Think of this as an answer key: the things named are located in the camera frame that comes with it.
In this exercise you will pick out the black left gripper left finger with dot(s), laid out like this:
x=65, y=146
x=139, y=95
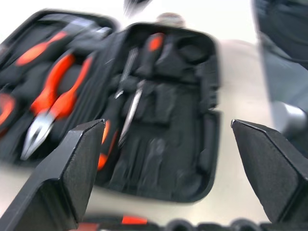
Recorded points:
x=60, y=192

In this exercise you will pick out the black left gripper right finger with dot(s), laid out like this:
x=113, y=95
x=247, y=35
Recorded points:
x=276, y=180

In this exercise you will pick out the orange and black utility knife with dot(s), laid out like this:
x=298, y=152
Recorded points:
x=134, y=219

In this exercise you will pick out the black plastic tool case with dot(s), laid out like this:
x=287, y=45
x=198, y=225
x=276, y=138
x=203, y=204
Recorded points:
x=183, y=108

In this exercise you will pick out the silver rounded robot body part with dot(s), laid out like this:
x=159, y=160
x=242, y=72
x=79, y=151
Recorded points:
x=293, y=118

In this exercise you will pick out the orange and black tape measure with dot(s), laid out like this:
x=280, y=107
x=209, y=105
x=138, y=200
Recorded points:
x=6, y=113

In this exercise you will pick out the orange and black screwdriver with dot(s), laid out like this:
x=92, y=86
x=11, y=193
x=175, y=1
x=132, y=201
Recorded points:
x=131, y=113
x=155, y=43

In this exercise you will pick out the orange and black hammer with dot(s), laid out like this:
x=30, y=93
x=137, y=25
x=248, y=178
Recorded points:
x=36, y=51

